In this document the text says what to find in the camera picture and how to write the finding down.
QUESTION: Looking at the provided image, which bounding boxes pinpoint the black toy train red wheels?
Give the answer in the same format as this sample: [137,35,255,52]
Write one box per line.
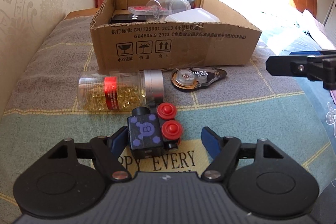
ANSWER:
[127,102,183,160]

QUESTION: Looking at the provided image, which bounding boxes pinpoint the white translucent plastic bottle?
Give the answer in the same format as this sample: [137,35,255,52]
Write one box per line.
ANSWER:
[165,8,221,23]

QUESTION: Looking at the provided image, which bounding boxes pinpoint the black digital timer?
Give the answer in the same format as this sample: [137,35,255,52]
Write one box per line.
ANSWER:
[109,14,146,24]

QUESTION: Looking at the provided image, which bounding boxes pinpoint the clear card case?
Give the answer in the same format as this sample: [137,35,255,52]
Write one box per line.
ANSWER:
[127,6,170,16]

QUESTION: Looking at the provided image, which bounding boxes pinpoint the clear plastic jar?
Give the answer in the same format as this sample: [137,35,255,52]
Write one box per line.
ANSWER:
[145,0,191,22]

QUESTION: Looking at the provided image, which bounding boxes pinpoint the blue floral bedsheet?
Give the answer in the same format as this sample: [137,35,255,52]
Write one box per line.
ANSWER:
[219,0,335,186]

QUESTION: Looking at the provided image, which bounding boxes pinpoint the glass bottle gold capsules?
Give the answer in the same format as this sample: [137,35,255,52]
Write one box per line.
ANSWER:
[77,70,165,112]

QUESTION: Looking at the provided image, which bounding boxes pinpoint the correction tape dispenser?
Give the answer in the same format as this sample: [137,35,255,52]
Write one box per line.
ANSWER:
[171,67,227,92]

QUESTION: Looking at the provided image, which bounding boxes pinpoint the brown cardboard box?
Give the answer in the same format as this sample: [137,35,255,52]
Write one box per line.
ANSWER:
[90,0,261,70]

